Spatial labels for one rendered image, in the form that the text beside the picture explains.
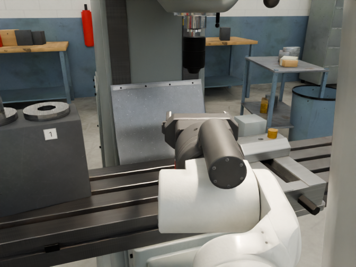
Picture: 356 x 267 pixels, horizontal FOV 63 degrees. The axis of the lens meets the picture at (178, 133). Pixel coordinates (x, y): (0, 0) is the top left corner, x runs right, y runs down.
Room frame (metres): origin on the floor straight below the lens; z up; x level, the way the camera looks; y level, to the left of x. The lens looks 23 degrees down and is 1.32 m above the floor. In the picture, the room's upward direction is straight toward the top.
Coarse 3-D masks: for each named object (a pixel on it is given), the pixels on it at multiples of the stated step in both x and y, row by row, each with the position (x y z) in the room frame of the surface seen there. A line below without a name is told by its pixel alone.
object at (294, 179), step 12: (288, 156) 0.60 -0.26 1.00; (252, 168) 0.54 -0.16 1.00; (264, 168) 0.54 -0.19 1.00; (276, 168) 0.58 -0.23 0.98; (288, 168) 0.54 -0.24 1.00; (300, 168) 0.54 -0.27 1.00; (288, 180) 0.51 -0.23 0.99; (300, 180) 0.50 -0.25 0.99; (312, 180) 0.50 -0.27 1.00; (288, 192) 0.46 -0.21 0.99; (300, 192) 0.47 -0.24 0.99; (312, 192) 0.48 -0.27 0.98; (324, 204) 0.49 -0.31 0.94
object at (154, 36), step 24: (96, 0) 0.97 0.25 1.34; (120, 0) 0.94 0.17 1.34; (144, 0) 0.97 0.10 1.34; (96, 24) 0.96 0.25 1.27; (120, 24) 0.94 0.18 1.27; (144, 24) 0.97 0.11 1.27; (168, 24) 0.99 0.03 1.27; (96, 48) 0.97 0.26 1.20; (120, 48) 0.94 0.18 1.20; (144, 48) 0.97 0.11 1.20; (168, 48) 0.99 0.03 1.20; (96, 72) 1.21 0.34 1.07; (120, 72) 0.94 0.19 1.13; (144, 72) 0.97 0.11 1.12; (168, 72) 0.99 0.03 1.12; (96, 96) 1.00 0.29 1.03; (120, 264) 0.94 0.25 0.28
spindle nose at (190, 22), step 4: (184, 16) 0.61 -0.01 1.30; (188, 16) 0.60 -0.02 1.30; (192, 16) 0.60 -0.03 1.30; (196, 16) 0.60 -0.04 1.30; (200, 16) 0.60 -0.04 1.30; (204, 16) 0.61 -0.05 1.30; (184, 20) 0.61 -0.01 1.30; (188, 20) 0.60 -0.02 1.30; (192, 20) 0.60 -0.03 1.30; (196, 20) 0.60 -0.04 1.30; (200, 20) 0.60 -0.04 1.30; (204, 20) 0.61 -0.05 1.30; (184, 24) 0.61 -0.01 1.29; (188, 24) 0.60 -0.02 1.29; (192, 24) 0.60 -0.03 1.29; (196, 24) 0.60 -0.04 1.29; (200, 24) 0.60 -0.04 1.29; (204, 24) 0.61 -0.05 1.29; (184, 28) 0.61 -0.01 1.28; (188, 28) 0.60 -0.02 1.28; (192, 28) 0.60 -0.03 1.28; (196, 28) 0.60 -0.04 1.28; (200, 28) 0.60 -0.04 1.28; (204, 28) 0.61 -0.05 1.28
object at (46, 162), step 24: (0, 120) 0.50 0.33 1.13; (24, 120) 0.53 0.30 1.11; (48, 120) 0.53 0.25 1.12; (72, 120) 0.53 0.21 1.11; (0, 144) 0.48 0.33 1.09; (24, 144) 0.50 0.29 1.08; (48, 144) 0.51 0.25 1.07; (72, 144) 0.53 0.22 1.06; (0, 168) 0.48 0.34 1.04; (24, 168) 0.49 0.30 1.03; (48, 168) 0.51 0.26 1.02; (72, 168) 0.53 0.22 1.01; (0, 192) 0.47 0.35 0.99; (24, 192) 0.49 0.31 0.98; (48, 192) 0.51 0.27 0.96; (72, 192) 0.52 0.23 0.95; (0, 216) 0.47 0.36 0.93
